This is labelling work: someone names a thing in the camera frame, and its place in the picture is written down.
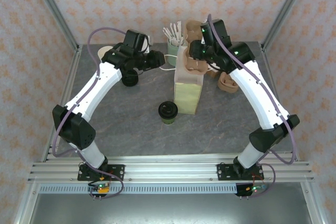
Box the grey metal panel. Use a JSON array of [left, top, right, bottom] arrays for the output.
[[28, 194, 314, 224]]

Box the right green circuit board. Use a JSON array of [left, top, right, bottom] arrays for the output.
[[245, 185, 268, 193]]

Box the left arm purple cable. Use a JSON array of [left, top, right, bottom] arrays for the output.
[[51, 26, 128, 158]]

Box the left aluminium frame post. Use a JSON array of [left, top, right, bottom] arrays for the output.
[[27, 0, 81, 53]]

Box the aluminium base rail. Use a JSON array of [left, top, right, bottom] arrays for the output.
[[27, 155, 314, 183]]

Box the left green circuit board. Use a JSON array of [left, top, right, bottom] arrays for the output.
[[88, 182, 111, 196]]

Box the black plastic cup lid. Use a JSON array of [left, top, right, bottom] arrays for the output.
[[157, 101, 180, 119]]

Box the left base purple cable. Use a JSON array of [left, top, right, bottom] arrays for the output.
[[88, 173, 124, 200]]

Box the aluminium frame post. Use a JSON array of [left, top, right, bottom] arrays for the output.
[[261, 0, 313, 51], [27, 0, 81, 53]]

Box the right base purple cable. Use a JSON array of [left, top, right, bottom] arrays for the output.
[[240, 165, 276, 200]]

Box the left aluminium table rail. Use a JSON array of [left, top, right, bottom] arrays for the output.
[[41, 44, 84, 162]]

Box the right black mount plate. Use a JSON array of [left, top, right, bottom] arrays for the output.
[[217, 163, 263, 182]]

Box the painted paper bag with handles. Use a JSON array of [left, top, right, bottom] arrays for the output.
[[159, 45, 205, 116]]

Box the right aluminium frame post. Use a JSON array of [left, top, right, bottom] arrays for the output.
[[261, 0, 313, 51]]

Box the black mount plate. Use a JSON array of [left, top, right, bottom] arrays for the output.
[[217, 163, 263, 182], [77, 164, 125, 182]]

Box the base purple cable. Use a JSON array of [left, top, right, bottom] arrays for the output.
[[88, 173, 124, 200], [240, 165, 276, 200]]

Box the green circuit board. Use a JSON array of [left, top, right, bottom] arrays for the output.
[[88, 182, 111, 196], [245, 185, 268, 193]]

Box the left black mount plate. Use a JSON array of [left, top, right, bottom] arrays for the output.
[[77, 164, 125, 182]]

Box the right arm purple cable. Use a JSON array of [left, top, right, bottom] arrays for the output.
[[207, 13, 297, 166]]

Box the pale green holder cup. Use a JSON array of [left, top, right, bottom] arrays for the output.
[[167, 37, 182, 67]]

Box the stack of paper cups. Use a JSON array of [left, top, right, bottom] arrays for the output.
[[98, 46, 116, 60]]

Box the slotted grey cable duct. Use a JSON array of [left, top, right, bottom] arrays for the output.
[[39, 183, 238, 195]]

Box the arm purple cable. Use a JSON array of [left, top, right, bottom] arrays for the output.
[[207, 13, 297, 166], [51, 26, 128, 158]]

